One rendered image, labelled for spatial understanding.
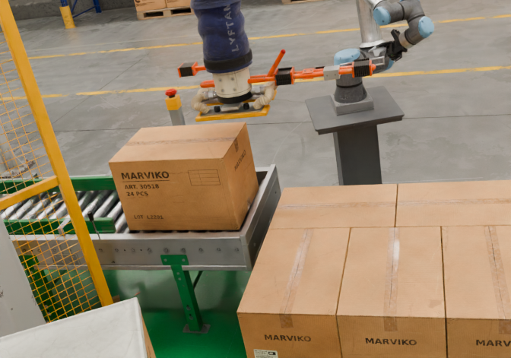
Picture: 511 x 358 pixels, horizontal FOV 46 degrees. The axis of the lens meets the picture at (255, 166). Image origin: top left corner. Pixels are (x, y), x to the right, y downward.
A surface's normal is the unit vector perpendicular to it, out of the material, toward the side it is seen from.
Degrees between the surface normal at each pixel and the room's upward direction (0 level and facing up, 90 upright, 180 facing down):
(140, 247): 90
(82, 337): 0
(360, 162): 90
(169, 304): 0
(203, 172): 90
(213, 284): 0
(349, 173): 90
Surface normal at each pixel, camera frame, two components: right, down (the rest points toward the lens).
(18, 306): 0.96, -0.02
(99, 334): -0.17, -0.88
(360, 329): -0.23, 0.47
